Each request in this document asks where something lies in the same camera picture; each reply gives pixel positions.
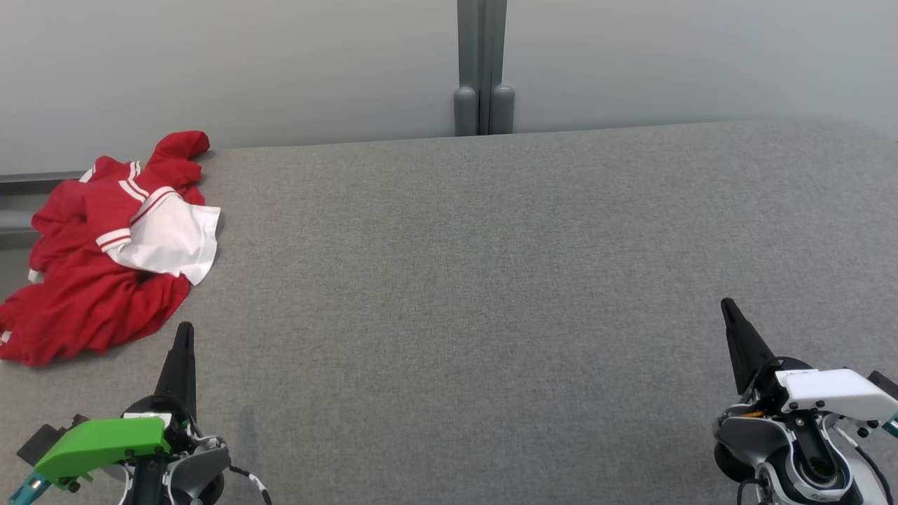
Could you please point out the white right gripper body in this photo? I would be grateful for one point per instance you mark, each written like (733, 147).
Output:
(835, 393)

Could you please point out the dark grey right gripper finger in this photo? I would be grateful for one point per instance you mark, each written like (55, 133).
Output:
(744, 351)

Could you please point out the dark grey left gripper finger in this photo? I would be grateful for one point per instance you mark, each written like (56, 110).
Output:
(181, 372)

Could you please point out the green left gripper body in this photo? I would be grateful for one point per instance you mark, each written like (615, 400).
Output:
(98, 438)

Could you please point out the red shorts with white trim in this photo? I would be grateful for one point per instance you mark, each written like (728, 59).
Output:
(91, 312)

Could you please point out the red jersey with white sleeves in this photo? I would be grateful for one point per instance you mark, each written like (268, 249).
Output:
(165, 238)

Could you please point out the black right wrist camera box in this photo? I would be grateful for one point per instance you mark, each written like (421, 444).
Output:
(885, 384)

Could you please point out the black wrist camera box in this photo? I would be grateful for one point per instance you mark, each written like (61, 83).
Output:
(885, 384)
(45, 438)

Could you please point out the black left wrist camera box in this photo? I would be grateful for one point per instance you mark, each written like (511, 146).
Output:
(45, 438)

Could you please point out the teal right camera connector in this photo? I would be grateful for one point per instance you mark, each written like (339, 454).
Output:
(892, 424)

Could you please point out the teal camera connector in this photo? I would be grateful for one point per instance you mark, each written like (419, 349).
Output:
(892, 424)
(24, 489)

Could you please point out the teal left camera connector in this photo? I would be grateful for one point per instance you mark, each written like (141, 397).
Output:
(24, 489)

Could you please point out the grey partition post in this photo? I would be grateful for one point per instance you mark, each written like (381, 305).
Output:
(482, 63)

